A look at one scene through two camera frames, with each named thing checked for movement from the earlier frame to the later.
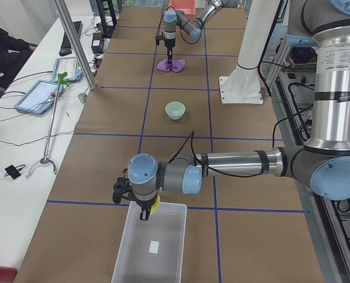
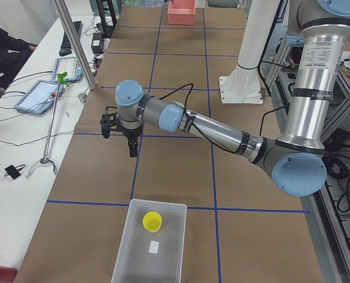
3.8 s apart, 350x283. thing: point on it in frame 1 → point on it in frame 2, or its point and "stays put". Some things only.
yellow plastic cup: [154, 207] → [152, 221]
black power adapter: [97, 43] stays put
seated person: [5, 54] stays put
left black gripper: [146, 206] → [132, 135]
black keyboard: [65, 44] stays put
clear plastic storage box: [151, 251] stays put
